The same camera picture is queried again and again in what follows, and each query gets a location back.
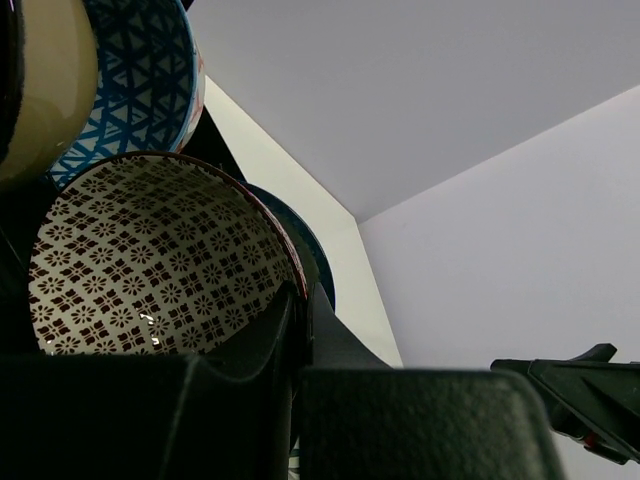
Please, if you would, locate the black wire dish rack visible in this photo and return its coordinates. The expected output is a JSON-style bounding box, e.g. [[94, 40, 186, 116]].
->
[[182, 108, 245, 182]]

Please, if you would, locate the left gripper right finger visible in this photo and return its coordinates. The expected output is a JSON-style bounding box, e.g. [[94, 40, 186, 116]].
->
[[298, 284, 565, 479]]

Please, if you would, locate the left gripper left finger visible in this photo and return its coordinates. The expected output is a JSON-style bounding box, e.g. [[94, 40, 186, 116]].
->
[[1, 284, 298, 479]]

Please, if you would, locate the blue triangle pattern bowl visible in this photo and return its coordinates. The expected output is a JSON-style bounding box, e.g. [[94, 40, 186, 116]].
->
[[48, 0, 198, 189]]

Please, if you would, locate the patterned brown white bowl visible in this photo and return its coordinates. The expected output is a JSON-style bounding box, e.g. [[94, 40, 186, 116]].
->
[[28, 152, 307, 355]]

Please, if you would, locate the beige black bowl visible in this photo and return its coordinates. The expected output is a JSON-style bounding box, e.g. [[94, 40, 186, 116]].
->
[[1, 1, 98, 191]]

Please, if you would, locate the blue floral porcelain bowl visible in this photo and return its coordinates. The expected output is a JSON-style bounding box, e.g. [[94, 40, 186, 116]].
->
[[243, 182, 336, 309]]

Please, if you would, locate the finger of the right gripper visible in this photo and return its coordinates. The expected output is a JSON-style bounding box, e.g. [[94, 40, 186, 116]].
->
[[491, 343, 639, 463]]

